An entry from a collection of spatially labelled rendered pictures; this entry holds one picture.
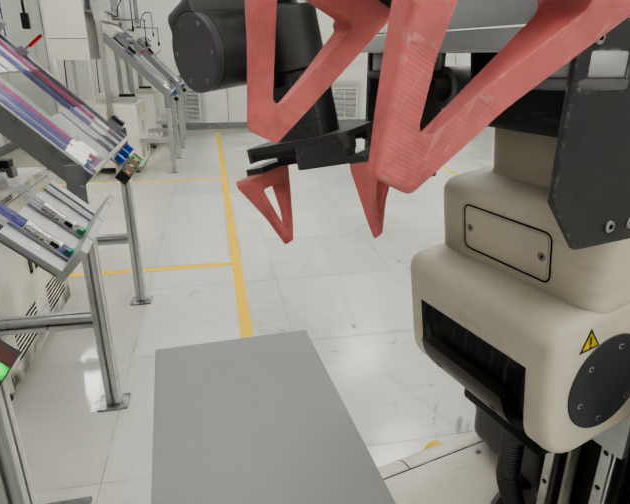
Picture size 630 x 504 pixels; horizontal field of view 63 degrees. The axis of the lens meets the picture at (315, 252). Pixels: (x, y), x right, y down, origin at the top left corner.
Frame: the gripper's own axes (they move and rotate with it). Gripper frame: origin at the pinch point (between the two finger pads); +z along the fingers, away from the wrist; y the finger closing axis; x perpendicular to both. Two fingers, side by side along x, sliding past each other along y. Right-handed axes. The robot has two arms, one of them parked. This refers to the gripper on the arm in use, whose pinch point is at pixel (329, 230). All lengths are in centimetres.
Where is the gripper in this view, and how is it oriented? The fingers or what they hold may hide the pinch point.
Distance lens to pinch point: 49.3
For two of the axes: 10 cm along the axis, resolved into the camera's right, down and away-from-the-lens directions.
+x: 4.6, -3.5, 8.2
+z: 2.1, 9.4, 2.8
